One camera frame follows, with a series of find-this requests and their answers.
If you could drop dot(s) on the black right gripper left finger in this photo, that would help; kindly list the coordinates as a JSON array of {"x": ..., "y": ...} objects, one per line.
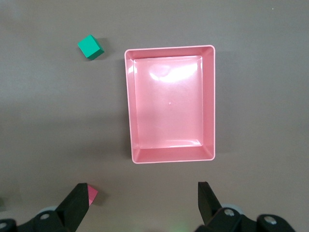
[{"x": 72, "y": 212}]

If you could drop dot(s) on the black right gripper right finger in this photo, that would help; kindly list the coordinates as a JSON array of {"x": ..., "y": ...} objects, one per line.
[{"x": 210, "y": 212}]

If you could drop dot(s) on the pink foam cube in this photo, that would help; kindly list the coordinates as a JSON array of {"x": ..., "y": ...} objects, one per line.
[{"x": 93, "y": 194}]

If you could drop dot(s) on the pink plastic bin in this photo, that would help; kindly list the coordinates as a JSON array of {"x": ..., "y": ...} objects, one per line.
[{"x": 169, "y": 108}]

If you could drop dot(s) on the green foam cube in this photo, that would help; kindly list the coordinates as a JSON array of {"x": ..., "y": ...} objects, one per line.
[{"x": 90, "y": 47}]

